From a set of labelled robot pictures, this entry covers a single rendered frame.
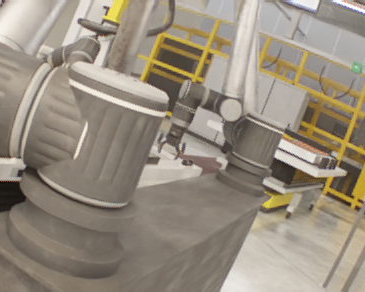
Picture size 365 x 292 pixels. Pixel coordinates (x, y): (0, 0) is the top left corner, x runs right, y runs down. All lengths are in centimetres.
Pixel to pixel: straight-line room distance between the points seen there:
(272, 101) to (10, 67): 1010
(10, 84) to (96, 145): 19
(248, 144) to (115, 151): 147
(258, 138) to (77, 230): 149
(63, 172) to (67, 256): 15
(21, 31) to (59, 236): 41
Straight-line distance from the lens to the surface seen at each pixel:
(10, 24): 98
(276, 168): 633
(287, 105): 1071
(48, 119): 82
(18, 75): 85
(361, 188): 1113
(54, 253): 86
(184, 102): 239
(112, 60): 172
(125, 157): 84
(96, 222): 84
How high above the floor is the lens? 131
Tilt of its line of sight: 9 degrees down
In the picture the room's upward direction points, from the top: 22 degrees clockwise
